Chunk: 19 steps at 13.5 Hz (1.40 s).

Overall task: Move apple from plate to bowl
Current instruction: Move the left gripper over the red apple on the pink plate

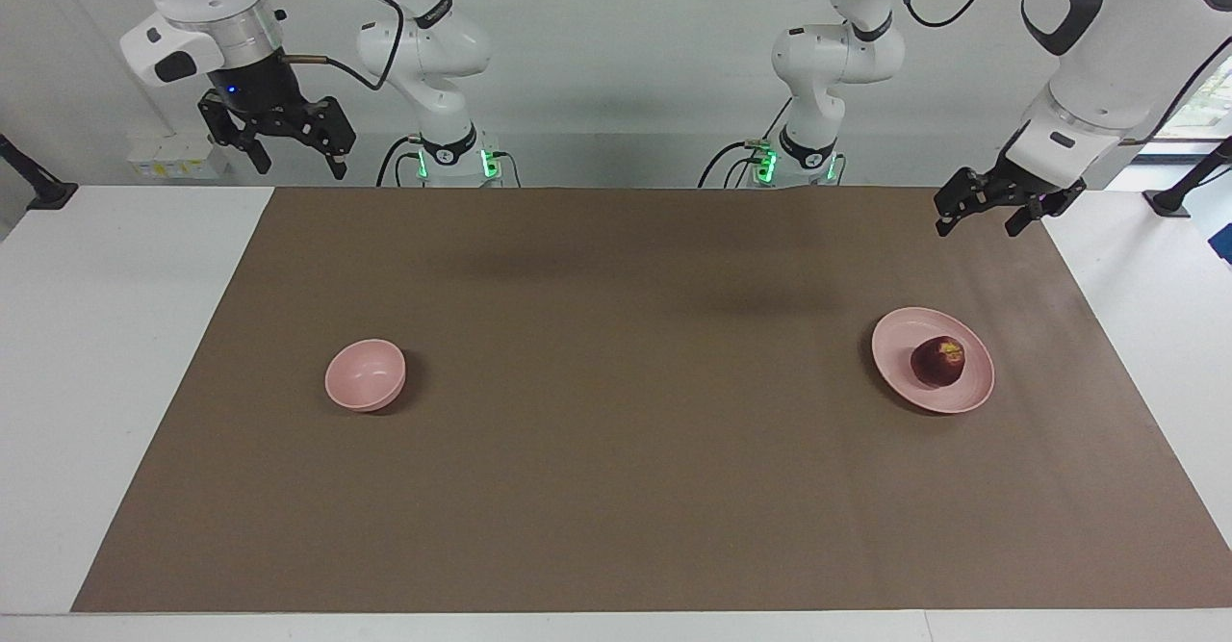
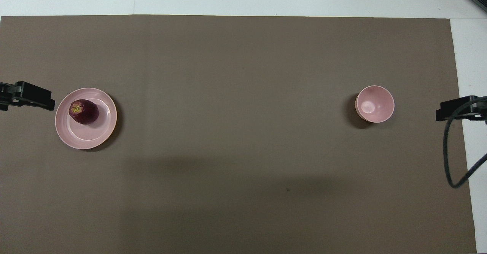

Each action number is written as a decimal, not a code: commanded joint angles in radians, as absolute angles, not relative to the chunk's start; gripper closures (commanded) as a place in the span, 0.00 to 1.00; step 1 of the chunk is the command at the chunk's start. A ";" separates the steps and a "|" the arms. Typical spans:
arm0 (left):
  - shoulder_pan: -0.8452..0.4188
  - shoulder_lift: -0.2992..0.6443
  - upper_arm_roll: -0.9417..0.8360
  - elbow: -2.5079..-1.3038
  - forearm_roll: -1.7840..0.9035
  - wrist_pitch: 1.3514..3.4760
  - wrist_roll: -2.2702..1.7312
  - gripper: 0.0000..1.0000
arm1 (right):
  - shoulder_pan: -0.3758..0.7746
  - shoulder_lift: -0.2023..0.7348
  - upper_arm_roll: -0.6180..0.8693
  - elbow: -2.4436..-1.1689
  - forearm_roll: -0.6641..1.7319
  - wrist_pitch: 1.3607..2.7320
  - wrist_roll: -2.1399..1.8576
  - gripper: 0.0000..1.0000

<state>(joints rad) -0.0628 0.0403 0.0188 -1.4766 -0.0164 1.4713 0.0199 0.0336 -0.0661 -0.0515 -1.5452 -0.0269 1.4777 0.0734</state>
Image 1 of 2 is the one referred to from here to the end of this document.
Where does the black clamp stand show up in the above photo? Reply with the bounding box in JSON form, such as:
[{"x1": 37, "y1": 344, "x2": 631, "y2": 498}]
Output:
[
  {"x1": 1143, "y1": 137, "x2": 1232, "y2": 218},
  {"x1": 0, "y1": 132, "x2": 79, "y2": 212}
]

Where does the brown table mat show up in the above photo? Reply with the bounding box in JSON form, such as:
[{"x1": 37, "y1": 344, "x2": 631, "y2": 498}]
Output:
[{"x1": 72, "y1": 187, "x2": 1232, "y2": 614}]

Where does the white wall socket box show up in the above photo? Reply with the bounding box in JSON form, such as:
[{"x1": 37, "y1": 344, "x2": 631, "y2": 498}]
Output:
[{"x1": 128, "y1": 135, "x2": 229, "y2": 182}]

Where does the dark red apple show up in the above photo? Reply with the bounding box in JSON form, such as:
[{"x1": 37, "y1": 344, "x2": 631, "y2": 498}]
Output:
[{"x1": 911, "y1": 336, "x2": 967, "y2": 389}]

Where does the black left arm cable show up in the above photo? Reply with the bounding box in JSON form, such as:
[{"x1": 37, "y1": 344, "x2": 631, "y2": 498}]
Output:
[{"x1": 890, "y1": 0, "x2": 1232, "y2": 147}]

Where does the black base cable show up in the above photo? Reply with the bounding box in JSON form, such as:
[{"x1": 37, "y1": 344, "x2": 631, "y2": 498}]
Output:
[
  {"x1": 699, "y1": 93, "x2": 800, "y2": 189},
  {"x1": 375, "y1": 135, "x2": 522, "y2": 189}
]

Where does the pink bowl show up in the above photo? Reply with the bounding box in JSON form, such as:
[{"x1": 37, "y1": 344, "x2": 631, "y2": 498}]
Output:
[{"x1": 324, "y1": 339, "x2": 407, "y2": 413}]

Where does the pink plate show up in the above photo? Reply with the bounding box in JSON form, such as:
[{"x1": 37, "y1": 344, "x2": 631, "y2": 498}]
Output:
[{"x1": 871, "y1": 307, "x2": 995, "y2": 415}]

